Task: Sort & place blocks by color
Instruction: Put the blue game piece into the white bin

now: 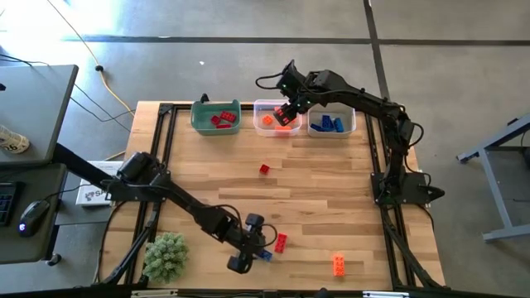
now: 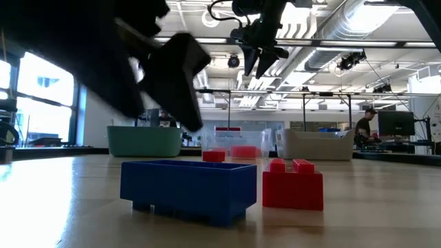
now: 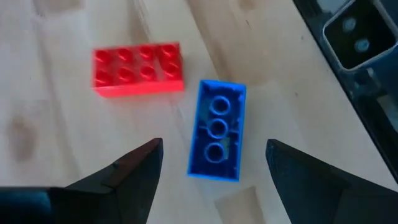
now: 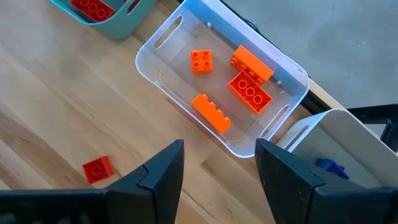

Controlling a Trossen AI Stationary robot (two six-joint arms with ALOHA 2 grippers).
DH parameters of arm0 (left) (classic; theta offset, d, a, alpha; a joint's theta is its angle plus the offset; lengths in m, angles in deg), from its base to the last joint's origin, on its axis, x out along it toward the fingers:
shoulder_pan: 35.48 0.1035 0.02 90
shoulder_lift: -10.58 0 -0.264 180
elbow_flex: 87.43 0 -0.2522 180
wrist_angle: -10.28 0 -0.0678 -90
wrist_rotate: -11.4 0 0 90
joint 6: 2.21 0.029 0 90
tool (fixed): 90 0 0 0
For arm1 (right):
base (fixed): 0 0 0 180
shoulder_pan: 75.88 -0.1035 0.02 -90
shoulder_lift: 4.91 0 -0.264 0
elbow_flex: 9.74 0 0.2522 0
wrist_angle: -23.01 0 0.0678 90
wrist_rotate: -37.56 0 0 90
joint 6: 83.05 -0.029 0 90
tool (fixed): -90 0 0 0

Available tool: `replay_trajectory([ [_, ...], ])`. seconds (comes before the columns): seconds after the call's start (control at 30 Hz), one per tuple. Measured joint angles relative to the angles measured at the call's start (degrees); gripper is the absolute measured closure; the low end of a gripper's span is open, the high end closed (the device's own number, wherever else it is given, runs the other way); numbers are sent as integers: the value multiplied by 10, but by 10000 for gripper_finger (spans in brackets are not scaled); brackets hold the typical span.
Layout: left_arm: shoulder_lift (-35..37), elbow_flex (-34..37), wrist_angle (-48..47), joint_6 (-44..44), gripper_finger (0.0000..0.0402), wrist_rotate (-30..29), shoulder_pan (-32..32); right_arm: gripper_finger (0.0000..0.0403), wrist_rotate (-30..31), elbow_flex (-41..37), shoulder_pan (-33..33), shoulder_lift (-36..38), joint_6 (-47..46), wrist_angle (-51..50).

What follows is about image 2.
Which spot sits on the teal plastic bin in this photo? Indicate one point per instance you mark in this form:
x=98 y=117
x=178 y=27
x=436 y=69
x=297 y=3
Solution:
x=144 y=143

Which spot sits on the black gantry frame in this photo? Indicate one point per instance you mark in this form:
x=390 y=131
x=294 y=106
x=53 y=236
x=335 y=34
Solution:
x=327 y=93
x=215 y=91

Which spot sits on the black equipment stack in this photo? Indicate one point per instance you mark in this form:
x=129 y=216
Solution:
x=5 y=132

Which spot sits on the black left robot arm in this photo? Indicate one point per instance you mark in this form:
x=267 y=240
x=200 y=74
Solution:
x=20 y=17

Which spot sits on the blue crate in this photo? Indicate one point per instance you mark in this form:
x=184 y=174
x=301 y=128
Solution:
x=329 y=129

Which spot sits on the clear plastic bin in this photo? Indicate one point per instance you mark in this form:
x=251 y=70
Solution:
x=262 y=144

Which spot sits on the black ceiling track lights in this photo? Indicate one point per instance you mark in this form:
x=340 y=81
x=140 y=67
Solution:
x=349 y=61
x=382 y=89

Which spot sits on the white plastic bin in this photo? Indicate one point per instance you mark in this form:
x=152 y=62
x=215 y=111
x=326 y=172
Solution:
x=310 y=148

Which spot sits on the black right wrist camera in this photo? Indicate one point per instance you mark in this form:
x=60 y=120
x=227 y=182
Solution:
x=248 y=7

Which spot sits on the black round ceiling camera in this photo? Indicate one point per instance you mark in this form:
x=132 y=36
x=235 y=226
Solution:
x=233 y=61

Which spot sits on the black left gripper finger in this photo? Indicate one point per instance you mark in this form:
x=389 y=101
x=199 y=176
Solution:
x=175 y=75
x=113 y=86

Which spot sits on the small red toy block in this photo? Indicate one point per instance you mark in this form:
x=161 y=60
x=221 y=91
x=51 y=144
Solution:
x=213 y=156

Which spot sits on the silver ceiling duct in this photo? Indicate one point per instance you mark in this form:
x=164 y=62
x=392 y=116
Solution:
x=358 y=24

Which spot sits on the long red toy block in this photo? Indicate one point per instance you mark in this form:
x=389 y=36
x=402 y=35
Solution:
x=293 y=189

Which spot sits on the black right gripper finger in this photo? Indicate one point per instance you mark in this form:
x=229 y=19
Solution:
x=270 y=56
x=249 y=58

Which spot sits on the person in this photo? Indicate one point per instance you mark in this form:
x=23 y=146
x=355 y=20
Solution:
x=363 y=125
x=167 y=121

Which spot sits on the black monitor desk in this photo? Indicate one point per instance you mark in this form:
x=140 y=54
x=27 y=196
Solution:
x=396 y=146

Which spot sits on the grey background monitor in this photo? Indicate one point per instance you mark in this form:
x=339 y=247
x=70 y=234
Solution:
x=150 y=118

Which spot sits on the long ceiling light strip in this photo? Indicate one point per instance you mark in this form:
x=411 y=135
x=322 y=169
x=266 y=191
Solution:
x=361 y=43

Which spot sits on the long blue toy block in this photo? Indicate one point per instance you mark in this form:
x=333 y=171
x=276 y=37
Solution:
x=189 y=193

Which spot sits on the black monitor stand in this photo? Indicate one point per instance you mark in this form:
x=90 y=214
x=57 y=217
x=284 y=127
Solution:
x=427 y=134

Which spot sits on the white sign board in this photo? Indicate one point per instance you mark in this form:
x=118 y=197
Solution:
x=437 y=124

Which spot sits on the black computer monitor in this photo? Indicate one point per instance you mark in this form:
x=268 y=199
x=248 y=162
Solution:
x=396 y=124

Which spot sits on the long orange toy block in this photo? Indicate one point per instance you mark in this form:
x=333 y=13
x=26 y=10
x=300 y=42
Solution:
x=244 y=152

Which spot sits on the red crate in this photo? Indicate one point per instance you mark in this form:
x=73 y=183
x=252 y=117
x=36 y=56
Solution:
x=227 y=128

